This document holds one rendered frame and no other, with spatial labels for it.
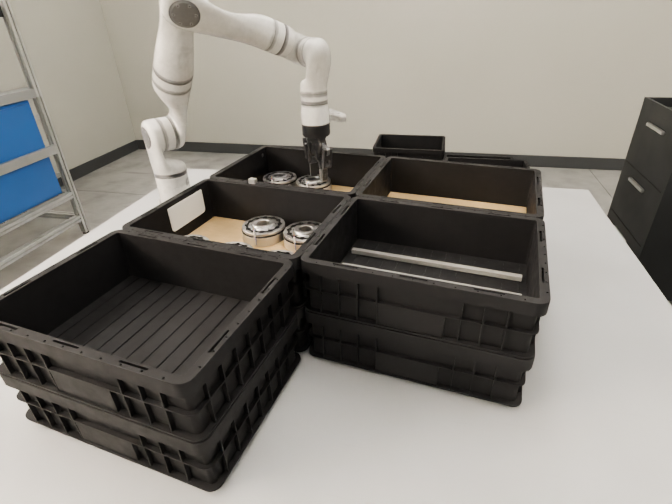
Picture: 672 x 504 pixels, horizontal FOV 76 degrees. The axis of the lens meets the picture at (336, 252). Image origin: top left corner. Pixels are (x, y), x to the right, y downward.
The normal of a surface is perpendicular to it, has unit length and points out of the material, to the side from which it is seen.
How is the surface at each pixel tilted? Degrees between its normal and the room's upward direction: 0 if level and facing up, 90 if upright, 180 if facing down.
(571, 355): 0
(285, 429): 0
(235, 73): 90
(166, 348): 0
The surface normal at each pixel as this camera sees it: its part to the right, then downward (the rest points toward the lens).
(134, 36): -0.22, 0.50
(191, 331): -0.03, -0.86
